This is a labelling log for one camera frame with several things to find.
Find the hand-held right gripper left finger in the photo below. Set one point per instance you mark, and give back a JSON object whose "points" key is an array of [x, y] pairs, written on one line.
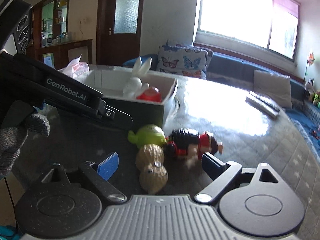
{"points": [[108, 167]]}

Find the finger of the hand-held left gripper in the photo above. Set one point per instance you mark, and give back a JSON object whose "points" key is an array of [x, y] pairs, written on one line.
{"points": [[117, 118]]}

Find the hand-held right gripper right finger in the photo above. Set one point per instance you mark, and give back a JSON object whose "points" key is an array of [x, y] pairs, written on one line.
{"points": [[212, 167]]}

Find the white storage box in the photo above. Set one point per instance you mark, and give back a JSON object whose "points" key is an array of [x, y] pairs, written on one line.
{"points": [[140, 112]]}

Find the black and red doll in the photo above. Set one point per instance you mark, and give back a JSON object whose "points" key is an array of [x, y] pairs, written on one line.
{"points": [[185, 145]]}

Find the tan peanut toy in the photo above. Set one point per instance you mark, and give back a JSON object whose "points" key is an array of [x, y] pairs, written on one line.
{"points": [[152, 172]]}

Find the person's left hand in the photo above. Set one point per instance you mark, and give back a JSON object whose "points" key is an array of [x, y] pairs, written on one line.
{"points": [[15, 140]]}

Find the white rabbit toy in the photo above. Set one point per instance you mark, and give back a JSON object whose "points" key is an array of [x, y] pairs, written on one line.
{"points": [[133, 83]]}

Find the red round toy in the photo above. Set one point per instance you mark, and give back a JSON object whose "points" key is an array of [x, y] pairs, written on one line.
{"points": [[150, 95]]}

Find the white plastic bag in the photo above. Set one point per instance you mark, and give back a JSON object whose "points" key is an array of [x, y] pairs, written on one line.
{"points": [[76, 67]]}

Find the wooden display cabinet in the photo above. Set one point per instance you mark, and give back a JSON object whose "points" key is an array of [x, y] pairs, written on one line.
{"points": [[55, 30]]}

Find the grey remote control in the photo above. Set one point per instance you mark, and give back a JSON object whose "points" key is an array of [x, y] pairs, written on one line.
{"points": [[261, 108], [266, 100]]}

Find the butterfly print pillow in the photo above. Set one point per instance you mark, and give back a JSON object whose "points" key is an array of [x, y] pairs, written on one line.
{"points": [[182, 60]]}

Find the dark wooden door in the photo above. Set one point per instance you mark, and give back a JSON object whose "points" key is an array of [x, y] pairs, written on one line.
{"points": [[125, 22]]}

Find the beige cushion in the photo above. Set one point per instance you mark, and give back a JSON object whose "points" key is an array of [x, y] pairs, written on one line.
{"points": [[273, 88]]}

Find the blue sofa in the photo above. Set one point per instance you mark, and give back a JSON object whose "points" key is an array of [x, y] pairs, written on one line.
{"points": [[232, 66]]}

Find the teal cloth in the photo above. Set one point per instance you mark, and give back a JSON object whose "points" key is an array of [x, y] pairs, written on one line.
{"points": [[7, 232]]}

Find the plush toys pile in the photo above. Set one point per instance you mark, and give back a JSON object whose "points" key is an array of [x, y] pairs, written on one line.
{"points": [[313, 91]]}

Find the colourful pinwheel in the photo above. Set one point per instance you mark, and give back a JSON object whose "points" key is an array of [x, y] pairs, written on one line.
{"points": [[310, 58]]}

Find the window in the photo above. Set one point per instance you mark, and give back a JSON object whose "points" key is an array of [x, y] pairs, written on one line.
{"points": [[237, 12]]}

